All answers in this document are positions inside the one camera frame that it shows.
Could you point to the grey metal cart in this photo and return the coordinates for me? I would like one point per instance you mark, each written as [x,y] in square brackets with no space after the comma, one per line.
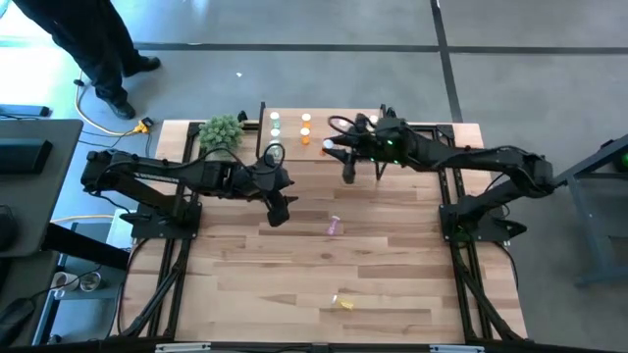
[579,220]

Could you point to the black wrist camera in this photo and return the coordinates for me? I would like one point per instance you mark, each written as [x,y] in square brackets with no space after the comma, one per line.
[278,213]
[349,172]

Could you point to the glass cup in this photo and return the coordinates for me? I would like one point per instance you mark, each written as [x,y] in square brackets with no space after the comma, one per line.
[90,281]

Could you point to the silver bracket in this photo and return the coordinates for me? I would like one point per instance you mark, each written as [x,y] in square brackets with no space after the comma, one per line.
[456,349]
[182,348]

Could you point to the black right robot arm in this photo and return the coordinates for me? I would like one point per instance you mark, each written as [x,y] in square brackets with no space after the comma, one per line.
[481,156]

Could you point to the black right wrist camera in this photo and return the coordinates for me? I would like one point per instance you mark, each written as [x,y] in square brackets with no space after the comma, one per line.
[349,172]

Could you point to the green potted plant white pot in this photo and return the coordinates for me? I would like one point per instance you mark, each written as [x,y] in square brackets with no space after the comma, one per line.
[221,135]

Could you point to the white mug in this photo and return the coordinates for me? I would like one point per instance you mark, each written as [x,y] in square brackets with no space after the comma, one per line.
[64,281]

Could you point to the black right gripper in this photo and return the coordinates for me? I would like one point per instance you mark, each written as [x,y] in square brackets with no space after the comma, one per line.
[385,144]

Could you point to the black desk beam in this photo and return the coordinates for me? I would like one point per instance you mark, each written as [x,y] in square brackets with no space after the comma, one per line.
[83,246]

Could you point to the black aluminium table frame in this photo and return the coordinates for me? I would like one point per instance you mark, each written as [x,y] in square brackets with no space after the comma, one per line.
[195,130]

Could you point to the black rectangular device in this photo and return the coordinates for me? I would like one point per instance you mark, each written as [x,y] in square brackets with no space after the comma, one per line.
[24,156]

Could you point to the black flat device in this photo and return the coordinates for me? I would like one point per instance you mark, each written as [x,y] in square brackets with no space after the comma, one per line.
[24,111]

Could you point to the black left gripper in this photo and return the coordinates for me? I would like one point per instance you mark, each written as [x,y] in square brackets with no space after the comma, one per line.
[257,181]

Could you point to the person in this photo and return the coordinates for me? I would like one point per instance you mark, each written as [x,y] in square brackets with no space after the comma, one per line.
[83,34]

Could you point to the yellow plug connector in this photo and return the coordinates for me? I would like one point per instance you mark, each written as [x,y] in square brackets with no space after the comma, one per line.
[142,125]

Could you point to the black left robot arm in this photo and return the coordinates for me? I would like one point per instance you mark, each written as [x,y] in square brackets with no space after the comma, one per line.
[157,174]

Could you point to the wooden shelf black metal frame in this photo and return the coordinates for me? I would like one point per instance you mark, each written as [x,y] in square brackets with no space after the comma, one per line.
[314,152]

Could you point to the black desk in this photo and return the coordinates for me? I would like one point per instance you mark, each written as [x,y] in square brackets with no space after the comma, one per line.
[39,211]

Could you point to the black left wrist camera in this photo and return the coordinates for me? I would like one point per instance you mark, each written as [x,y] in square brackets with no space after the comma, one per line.
[278,213]

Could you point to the orange medicine bottle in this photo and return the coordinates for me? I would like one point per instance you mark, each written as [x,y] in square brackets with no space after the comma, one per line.
[306,116]
[328,143]
[305,131]

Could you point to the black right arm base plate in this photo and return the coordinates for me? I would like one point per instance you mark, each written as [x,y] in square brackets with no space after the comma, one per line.
[490,230]

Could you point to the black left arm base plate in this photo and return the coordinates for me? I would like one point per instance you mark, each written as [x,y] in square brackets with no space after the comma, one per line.
[147,229]

